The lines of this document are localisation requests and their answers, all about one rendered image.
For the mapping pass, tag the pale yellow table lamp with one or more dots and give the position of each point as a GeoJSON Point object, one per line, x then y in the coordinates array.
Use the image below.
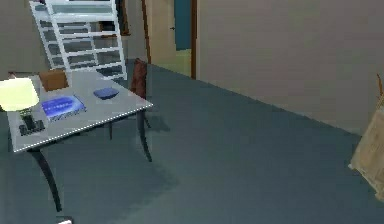
{"type": "Point", "coordinates": [16, 95]}

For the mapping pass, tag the dark blue bowl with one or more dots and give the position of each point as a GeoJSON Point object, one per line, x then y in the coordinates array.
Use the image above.
{"type": "Point", "coordinates": [106, 93]}

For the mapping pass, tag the blue book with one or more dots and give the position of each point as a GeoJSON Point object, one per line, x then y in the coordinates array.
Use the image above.
{"type": "Point", "coordinates": [62, 106]}

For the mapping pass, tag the white ladder shelf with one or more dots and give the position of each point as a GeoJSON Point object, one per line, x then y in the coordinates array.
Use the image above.
{"type": "Point", "coordinates": [83, 40]}

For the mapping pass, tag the dark red wooden chair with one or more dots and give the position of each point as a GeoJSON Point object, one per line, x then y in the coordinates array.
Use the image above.
{"type": "Point", "coordinates": [139, 78]}

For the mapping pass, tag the grey table with black legs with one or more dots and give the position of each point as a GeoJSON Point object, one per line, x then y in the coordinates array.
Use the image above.
{"type": "Point", "coordinates": [100, 110]}

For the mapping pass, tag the brown cardboard box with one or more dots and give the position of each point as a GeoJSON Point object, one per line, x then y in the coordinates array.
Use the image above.
{"type": "Point", "coordinates": [54, 80]}

